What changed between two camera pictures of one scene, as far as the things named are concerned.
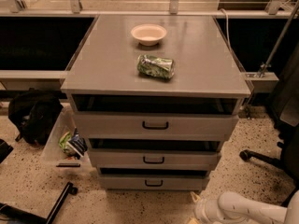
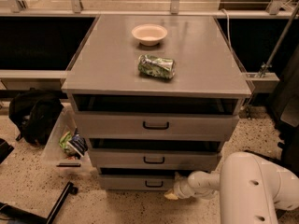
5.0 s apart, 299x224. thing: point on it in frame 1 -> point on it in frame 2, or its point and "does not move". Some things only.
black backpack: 35,114 does not move
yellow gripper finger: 193,198 -> 171,195
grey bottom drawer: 152,182 does not move
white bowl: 149,35 does not move
